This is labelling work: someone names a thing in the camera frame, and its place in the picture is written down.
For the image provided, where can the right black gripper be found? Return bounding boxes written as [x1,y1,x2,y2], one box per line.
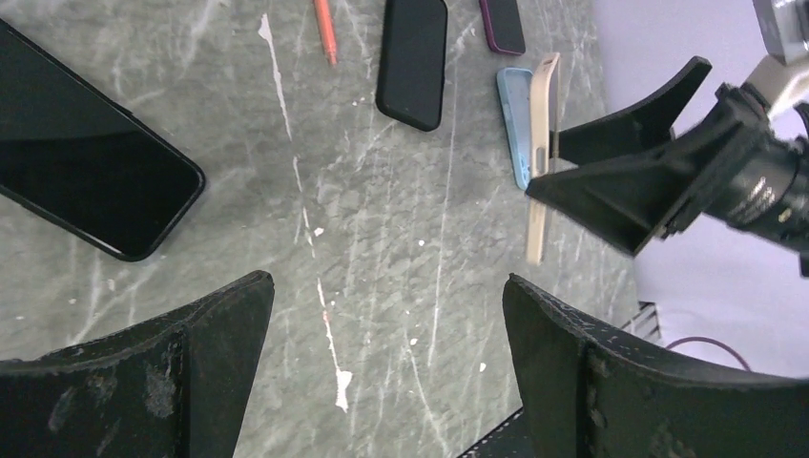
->
[527,56,775,256]

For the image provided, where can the beige phone case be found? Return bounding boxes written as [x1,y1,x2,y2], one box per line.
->
[525,52,561,265]

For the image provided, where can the phone with purple frame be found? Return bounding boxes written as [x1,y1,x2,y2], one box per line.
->
[479,0,526,55]

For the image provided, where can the black phone left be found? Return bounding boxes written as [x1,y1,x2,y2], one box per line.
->
[1,23,206,262]

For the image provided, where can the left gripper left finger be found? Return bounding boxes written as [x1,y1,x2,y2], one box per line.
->
[1,271,275,457]

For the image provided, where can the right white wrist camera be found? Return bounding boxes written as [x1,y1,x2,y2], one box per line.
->
[744,0,808,120]

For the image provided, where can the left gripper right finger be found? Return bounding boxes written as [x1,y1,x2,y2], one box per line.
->
[502,275,808,457]

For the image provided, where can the light blue phone case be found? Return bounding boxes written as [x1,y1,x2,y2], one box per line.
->
[496,67,532,191]

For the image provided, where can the black phone centre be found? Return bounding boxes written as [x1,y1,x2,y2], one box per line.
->
[376,0,448,132]

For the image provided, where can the red pencil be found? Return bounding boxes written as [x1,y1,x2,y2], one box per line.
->
[313,0,338,67]

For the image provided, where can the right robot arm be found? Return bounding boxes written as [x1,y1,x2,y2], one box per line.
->
[527,55,808,269]

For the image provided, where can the black phone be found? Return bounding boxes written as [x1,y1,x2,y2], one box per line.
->
[376,0,448,132]
[1,23,206,262]

